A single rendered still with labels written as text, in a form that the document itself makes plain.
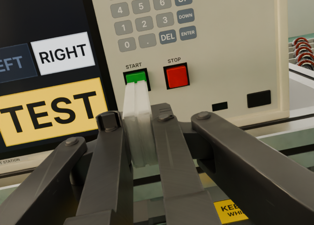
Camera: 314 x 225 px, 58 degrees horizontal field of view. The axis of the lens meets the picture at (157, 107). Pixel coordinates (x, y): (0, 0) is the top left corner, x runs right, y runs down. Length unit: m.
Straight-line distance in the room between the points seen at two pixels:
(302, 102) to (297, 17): 7.18
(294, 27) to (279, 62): 7.22
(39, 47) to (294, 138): 0.25
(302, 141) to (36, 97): 0.25
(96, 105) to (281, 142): 0.18
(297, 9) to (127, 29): 7.30
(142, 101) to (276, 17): 0.17
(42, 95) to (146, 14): 0.12
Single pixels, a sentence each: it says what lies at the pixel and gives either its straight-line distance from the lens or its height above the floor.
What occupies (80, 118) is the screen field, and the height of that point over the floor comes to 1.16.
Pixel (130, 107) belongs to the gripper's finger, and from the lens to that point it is 0.15.
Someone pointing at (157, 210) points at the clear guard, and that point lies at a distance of 0.29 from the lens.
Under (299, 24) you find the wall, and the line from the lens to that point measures 7.58.
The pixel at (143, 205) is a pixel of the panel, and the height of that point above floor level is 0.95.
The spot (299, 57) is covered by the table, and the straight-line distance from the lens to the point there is 1.77.
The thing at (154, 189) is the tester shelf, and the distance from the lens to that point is 0.29.
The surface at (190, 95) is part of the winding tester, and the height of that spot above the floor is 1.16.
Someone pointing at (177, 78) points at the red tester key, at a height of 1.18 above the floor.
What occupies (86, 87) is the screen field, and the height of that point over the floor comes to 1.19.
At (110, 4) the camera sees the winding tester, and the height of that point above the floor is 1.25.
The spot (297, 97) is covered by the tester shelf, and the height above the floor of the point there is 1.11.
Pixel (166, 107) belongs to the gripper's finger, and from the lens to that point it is 0.17.
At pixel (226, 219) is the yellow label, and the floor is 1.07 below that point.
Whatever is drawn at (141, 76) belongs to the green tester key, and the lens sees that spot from 0.26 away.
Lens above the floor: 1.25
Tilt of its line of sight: 19 degrees down
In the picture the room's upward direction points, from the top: 11 degrees counter-clockwise
